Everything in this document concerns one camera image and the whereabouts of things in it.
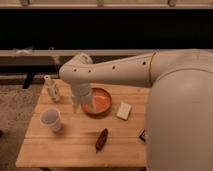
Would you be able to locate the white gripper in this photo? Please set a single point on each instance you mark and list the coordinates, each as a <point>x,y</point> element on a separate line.
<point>82,93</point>

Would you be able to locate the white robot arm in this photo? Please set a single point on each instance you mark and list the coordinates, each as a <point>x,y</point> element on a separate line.
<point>179,112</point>

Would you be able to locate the white sponge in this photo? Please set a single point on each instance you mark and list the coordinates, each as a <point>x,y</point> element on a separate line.
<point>124,111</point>

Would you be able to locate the orange bowl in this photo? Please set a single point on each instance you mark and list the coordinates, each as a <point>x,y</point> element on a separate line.
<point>102,102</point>

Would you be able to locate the small white bottle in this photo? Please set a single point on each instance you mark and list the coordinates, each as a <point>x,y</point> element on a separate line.
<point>52,89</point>

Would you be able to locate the white paper cup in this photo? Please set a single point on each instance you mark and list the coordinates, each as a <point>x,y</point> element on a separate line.
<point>51,119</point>

